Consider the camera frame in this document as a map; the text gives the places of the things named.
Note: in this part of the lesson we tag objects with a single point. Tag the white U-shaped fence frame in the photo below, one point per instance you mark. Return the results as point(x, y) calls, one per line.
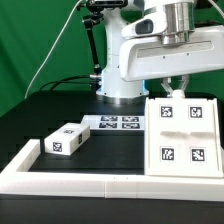
point(17, 178)

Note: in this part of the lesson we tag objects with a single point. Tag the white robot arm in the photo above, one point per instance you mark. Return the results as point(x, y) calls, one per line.
point(179, 18)

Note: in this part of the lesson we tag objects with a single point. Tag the white base tag plate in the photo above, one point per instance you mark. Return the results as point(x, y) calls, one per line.
point(114, 122)

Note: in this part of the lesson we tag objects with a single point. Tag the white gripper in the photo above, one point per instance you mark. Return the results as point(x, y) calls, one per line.
point(147, 58)

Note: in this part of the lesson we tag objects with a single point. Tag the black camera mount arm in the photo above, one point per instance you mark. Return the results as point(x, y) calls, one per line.
point(93, 36)

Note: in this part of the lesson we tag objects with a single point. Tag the white cabinet door panel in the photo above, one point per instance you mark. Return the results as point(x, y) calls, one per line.
point(199, 128)

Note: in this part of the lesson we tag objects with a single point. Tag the white cabinet body box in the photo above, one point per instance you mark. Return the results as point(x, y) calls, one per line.
point(212, 168)

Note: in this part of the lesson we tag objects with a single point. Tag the white cabinet top block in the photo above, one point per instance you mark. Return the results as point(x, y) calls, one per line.
point(67, 139)

